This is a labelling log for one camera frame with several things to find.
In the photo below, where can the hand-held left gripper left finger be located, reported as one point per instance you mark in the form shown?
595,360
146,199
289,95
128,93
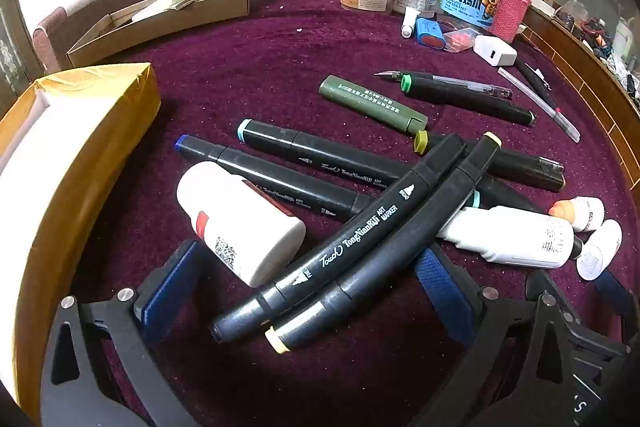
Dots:
167,279

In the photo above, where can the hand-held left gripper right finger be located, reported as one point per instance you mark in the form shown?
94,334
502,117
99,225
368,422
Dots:
445,289

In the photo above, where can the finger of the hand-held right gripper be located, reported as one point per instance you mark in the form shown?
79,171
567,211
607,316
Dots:
611,292

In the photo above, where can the black marker cream cap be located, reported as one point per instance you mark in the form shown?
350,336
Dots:
390,257

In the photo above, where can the white bottle black cap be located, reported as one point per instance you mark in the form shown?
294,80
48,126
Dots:
510,234

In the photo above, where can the white bottle red label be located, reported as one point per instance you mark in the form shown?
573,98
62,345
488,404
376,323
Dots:
240,227

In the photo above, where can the black marker grey cap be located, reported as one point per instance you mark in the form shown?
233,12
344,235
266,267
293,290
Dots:
350,237

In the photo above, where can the black marker pink cap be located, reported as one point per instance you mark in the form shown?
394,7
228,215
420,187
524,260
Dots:
510,198

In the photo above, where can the yellow taped cardboard box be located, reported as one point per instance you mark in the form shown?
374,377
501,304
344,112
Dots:
85,187

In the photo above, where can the black marker olive cap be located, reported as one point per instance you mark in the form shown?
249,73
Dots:
515,173

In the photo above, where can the black marker blue cap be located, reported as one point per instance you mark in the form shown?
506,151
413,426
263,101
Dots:
280,179

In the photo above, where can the black marker light-blue cap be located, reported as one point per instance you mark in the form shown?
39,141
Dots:
310,149

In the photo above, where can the small white bottle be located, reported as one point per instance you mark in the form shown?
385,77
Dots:
600,249
590,212

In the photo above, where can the black pen ribbed grip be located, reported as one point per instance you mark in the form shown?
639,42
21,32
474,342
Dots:
546,163

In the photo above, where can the black marker green cap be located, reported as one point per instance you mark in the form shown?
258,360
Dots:
460,99

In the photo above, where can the white clear pen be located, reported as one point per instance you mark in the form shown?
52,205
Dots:
540,104

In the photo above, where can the clear gel pen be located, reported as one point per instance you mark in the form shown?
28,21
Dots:
465,84

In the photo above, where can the brown wooden cabinet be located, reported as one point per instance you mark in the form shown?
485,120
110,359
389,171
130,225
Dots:
585,77

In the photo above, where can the white charger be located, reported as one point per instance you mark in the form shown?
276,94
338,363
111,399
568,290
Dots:
495,51

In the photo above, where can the small red packet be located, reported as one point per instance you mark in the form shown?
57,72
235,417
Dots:
459,41

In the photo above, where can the open flat cardboard box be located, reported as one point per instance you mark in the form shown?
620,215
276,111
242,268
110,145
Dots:
150,27

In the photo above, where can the blue sharpener block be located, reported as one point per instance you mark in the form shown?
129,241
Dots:
429,34

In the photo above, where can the small white tube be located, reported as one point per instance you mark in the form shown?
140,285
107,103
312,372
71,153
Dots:
409,23

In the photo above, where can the maroon armchair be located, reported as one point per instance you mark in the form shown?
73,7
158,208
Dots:
100,2

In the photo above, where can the glass-door cabinet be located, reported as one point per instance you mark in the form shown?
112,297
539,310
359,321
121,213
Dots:
12,32

